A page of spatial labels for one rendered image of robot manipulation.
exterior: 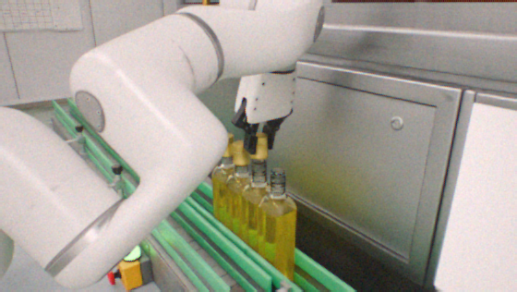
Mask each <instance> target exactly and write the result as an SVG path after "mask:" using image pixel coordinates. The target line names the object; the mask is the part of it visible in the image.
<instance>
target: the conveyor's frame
mask: <svg viewBox="0 0 517 292"><path fill-rule="evenodd" d="M50 117H51V121H50V126H51V125H53V130H54V132H55V133H56V134H57V135H58V136H59V137H60V138H61V139H63V140H72V136H71V135H70V134H69V133H68V132H67V130H66V129H65V127H64V126H63V125H62V124H61V123H60V121H58V120H57V118H56V116H50ZM68 145H69V146H70V147H72V149H73V150H74V151H75V152H76V153H77V154H78V155H79V153H80V152H81V150H80V147H79V145H78V144H77V143H76V142H72V143H68ZM83 160H84V159H83ZM84 161H85V162H86V163H87V164H88V165H90V166H91V167H92V169H93V170H94V171H95V173H96V174H97V175H99V176H100V177H101V178H102V179H103V181H104V182H105V183H106V184H110V183H109V182H108V181H107V180H106V179H105V177H104V176H103V174H102V173H101V172H100V171H99V170H98V168H97V167H96V166H95V164H94V163H93V162H92V161H91V160H90V158H89V157H88V159H86V160H84ZM145 240H147V242H148V244H149V248H150V259H151V266H152V272H153V279H154V283H155V284H156V285H157V286H158V288H159V289H160V291H161V292H198V291H197V290H196V288H195V287H194V286H193V285H192V284H191V282H190V281H189V280H188V279H187V278H186V276H185V275H184V273H183V272H182V271H181V269H179V268H178V267H177V266H176V265H175V262H174V261H173V260H172V259H171V258H170V257H169V256H168V255H167V253H166V251H165V250H164V249H163V248H162V247H161V246H160V244H159V243H158V242H157V241H156V239H155V238H154V237H153V236H152V234H151V233H149V234H148V236H147V237H146V238H145Z"/></svg>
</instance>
